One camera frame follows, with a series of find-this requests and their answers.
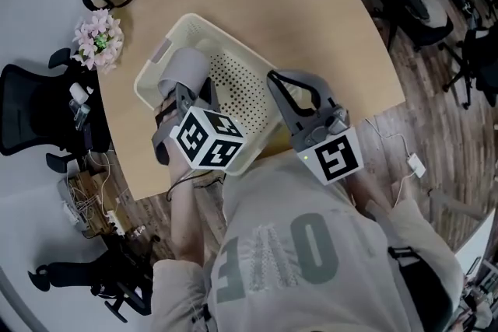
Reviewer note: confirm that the person's left forearm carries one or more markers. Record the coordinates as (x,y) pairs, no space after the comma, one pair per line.
(186,221)

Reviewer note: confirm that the white power strip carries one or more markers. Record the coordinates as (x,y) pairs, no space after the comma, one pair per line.
(113,221)

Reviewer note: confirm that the small clear bottle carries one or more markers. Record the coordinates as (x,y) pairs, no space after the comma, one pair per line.
(80,113)

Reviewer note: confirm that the small white case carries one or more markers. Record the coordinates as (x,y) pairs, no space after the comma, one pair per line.
(78,92)

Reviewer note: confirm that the black mesh office chair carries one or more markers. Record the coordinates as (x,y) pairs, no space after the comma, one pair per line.
(35,105)

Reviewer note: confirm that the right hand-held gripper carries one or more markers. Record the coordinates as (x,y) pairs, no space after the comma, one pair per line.
(334,155)

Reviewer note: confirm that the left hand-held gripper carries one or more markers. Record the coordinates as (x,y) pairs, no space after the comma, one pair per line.
(210,144)

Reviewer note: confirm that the cream plastic basket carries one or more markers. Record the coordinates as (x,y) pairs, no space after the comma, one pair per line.
(241,89)

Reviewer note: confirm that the person's right forearm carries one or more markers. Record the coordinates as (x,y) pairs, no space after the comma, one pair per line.
(365,190)

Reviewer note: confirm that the pink flowers in pot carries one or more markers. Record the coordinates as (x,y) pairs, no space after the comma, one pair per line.
(99,39)

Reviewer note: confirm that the white table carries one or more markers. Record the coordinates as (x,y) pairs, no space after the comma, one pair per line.
(478,241)

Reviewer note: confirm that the person's left hand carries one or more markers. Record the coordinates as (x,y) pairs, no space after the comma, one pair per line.
(168,116)

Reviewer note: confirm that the dark phone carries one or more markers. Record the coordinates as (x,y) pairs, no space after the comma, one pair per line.
(88,138)

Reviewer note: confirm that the white power adapter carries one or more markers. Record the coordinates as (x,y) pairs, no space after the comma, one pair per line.
(416,165)

